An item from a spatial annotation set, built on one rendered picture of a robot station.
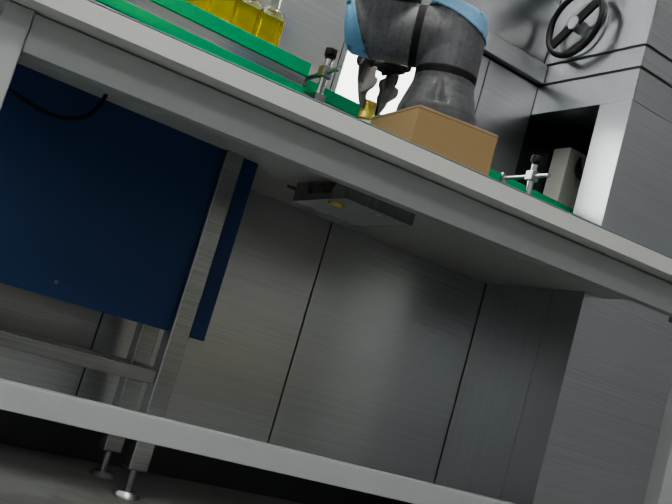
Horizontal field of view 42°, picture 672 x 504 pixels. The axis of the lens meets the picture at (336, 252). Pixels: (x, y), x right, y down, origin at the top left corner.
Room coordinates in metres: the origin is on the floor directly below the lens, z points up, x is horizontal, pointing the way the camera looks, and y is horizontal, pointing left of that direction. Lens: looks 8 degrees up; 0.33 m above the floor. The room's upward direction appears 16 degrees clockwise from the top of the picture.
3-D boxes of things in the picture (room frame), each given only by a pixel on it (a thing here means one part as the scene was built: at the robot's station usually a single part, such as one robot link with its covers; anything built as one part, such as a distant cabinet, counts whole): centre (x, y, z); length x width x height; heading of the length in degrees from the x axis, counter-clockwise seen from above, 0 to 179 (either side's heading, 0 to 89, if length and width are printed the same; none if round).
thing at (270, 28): (1.90, 0.29, 0.99); 0.06 x 0.06 x 0.21; 30
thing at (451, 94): (1.57, -0.11, 0.88); 0.15 x 0.15 x 0.10
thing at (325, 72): (1.84, 0.14, 0.95); 0.17 x 0.03 x 0.12; 30
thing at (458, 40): (1.56, -0.10, 0.99); 0.13 x 0.12 x 0.14; 83
